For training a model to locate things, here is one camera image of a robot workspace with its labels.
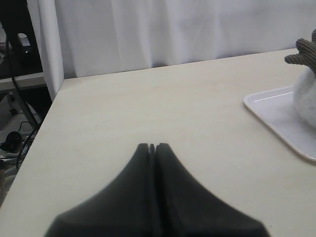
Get black floor cables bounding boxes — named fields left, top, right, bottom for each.
left=0, top=120, right=38, bottom=171

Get dark monitor stand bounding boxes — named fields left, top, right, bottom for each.
left=0, top=0, right=44, bottom=75

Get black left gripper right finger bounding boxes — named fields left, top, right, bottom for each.
left=155, top=143, right=270, bottom=237

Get white rectangular plastic tray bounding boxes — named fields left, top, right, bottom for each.
left=243, top=86, right=316, bottom=162

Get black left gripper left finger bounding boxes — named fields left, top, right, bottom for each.
left=45, top=143, right=155, bottom=237

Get grey side table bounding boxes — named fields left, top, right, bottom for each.
left=0, top=73, right=52, bottom=119

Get white backdrop curtain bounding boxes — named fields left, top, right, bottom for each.
left=28, top=0, right=316, bottom=98

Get white plush snowman toy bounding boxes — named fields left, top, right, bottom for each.
left=284, top=30, right=316, bottom=128

